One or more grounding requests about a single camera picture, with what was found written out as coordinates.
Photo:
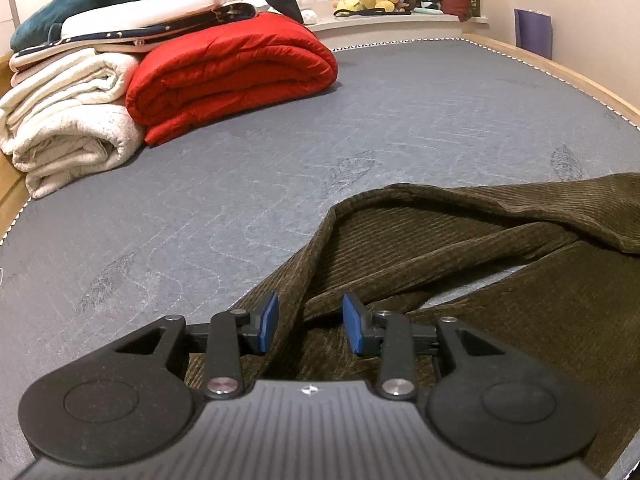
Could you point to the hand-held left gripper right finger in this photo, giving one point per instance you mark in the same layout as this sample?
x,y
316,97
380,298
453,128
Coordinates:
x,y
352,325

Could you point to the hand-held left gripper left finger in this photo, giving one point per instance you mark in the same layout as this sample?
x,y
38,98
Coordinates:
x,y
270,322

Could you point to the red folded quilt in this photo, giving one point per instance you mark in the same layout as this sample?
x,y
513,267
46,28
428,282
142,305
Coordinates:
x,y
225,75

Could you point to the white folded blanket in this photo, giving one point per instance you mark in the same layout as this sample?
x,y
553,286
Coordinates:
x,y
65,125

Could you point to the white window sill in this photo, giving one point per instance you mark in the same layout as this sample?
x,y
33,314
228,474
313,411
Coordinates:
x,y
400,21

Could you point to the navy star-print blanket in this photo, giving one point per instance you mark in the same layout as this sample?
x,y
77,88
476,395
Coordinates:
x,y
200,19

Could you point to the purple box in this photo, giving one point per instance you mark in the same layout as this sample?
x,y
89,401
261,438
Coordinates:
x,y
532,30

